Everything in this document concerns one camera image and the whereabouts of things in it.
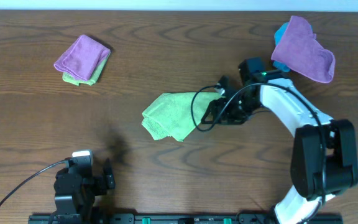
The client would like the light green microfiber cloth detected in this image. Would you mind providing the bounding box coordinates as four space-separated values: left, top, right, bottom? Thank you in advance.
142 92 221 142

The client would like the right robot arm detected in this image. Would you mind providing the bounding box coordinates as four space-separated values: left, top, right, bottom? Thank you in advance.
200 58 358 223

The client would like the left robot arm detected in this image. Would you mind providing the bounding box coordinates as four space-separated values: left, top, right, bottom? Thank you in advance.
53 156 116 223

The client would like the blue cloth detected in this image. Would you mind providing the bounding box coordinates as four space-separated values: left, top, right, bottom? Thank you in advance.
273 17 316 76

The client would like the large purple cloth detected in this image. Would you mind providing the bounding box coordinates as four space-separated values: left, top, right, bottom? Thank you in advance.
271 16 336 83

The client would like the folded green cloth under purple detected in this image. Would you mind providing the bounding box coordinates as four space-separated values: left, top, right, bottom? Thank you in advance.
62 54 110 86

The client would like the right black cable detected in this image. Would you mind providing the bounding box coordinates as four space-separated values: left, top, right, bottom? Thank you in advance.
190 82 328 224

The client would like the black cable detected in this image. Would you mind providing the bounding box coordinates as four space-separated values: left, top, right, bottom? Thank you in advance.
0 160 70 224
190 82 328 224

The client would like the left black cable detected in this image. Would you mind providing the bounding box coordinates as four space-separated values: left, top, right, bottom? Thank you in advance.
0 160 70 224

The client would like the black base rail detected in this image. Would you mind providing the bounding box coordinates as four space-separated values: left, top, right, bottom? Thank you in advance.
28 213 344 224

